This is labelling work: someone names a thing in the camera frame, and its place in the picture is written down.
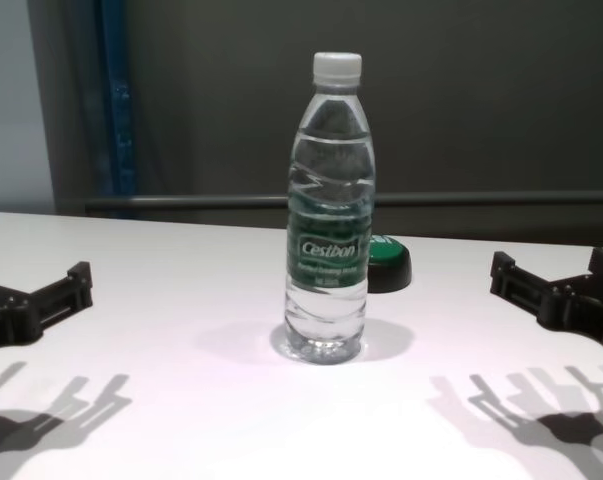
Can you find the green YES push button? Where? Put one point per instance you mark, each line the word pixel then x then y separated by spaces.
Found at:
pixel 391 265

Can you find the blue vertical post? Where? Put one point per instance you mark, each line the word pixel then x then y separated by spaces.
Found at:
pixel 118 100

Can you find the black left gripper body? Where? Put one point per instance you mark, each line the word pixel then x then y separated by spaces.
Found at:
pixel 6 320

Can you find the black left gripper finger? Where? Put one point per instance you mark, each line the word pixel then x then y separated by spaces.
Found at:
pixel 66 297

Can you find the dark grey partition panel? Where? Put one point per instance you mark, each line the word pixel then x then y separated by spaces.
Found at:
pixel 456 100

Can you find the clear plastic water bottle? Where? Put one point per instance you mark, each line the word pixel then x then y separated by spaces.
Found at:
pixel 328 280

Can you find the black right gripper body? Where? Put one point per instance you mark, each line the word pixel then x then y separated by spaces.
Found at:
pixel 591 305

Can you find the grey horizontal rail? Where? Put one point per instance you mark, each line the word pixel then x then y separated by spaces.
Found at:
pixel 181 203

